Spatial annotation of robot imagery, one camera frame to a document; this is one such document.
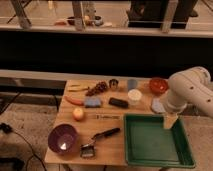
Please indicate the green plastic tray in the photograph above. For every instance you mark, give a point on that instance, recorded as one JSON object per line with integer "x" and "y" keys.
{"x": 148, "y": 144}

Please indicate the small metal cup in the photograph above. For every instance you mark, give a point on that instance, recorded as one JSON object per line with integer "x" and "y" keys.
{"x": 113, "y": 84}

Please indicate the blue cup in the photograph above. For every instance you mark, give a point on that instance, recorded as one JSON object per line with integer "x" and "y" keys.
{"x": 131, "y": 84}

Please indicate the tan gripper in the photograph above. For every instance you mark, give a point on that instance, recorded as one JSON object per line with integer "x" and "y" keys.
{"x": 169, "y": 120}

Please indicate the blue sponge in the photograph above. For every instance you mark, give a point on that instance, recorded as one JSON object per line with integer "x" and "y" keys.
{"x": 92, "y": 102}

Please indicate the wooden table board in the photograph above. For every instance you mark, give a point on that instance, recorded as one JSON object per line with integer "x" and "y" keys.
{"x": 110, "y": 151}

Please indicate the red bowl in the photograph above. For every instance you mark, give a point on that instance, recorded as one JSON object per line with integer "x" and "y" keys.
{"x": 158, "y": 85}

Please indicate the bunch of dark grapes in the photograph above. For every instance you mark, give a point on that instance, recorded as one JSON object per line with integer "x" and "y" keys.
{"x": 97, "y": 89}

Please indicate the purple bowl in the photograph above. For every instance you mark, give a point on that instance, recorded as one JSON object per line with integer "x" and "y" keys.
{"x": 62, "y": 139}

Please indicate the yellow banana peel piece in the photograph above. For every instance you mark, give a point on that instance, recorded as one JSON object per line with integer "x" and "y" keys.
{"x": 77, "y": 88}

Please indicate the black rectangular block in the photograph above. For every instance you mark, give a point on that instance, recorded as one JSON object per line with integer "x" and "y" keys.
{"x": 118, "y": 102}

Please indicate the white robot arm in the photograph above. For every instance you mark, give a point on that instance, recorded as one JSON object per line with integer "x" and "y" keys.
{"x": 187, "y": 86}

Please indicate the white plastic cup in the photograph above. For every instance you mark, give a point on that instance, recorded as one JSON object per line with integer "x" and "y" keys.
{"x": 134, "y": 96}

